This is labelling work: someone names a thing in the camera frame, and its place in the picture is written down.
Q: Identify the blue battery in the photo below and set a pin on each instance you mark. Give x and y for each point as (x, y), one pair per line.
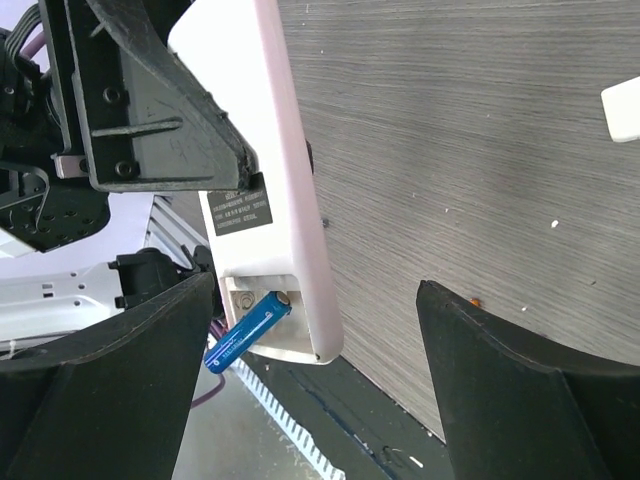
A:
(253, 325)

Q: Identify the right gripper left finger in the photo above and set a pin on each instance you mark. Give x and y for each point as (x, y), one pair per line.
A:
(110, 401)

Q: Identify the white remote control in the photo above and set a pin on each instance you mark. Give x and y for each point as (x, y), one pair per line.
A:
(269, 238)

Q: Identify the white battery cover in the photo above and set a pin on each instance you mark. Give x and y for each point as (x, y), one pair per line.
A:
(621, 105)

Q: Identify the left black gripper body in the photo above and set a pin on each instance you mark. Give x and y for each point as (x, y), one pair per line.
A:
(63, 97)

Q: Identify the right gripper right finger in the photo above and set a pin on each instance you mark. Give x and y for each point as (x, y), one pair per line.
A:
(516, 405)

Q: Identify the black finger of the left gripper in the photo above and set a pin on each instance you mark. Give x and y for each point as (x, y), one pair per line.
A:
(147, 123)

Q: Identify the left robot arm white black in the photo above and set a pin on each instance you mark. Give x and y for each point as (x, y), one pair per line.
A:
(44, 213)

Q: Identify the slotted cable duct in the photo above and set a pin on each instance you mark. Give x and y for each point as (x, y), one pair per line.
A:
(299, 436)

